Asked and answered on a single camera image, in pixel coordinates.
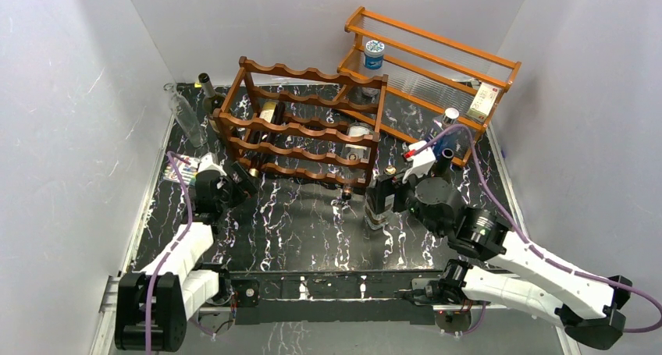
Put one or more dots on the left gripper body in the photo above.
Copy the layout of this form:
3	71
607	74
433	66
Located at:
233	194

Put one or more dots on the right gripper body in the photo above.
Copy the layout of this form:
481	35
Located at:
404	193

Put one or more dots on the clear square liquor bottle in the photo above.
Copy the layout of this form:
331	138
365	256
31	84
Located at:
379	198

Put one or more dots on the blue square glass bottle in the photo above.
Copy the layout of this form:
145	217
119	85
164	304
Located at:
441	123

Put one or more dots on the clear glass bottle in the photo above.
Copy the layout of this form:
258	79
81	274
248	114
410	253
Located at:
185	116

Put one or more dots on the green wine bottle white label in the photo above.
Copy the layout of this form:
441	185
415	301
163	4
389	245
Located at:
212	99

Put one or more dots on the dark wine bottle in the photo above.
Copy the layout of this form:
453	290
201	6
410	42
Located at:
444	162

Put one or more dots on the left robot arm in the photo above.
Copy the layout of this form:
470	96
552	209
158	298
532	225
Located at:
155	304

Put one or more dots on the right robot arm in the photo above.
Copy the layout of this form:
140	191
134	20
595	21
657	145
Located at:
588	311

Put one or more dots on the white label bottle in rack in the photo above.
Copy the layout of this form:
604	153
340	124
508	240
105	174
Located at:
355	152

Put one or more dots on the brown wooden wine rack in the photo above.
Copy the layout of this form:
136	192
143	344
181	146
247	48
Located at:
241	110

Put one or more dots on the pack of coloured markers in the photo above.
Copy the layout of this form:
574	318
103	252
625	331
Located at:
186	165

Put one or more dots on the orange wooden shelf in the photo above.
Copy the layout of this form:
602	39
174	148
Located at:
428	70

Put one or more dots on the small white box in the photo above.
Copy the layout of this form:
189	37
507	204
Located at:
483	102

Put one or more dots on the blue lidded jar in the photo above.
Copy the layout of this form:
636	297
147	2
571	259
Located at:
374	52

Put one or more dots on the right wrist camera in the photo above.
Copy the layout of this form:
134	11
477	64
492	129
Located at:
421	160

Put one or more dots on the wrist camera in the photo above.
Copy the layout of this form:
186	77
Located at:
208	162
421	160

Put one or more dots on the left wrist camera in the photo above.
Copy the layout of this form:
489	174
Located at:
208	162

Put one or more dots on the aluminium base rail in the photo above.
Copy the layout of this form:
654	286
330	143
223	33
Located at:
362	296

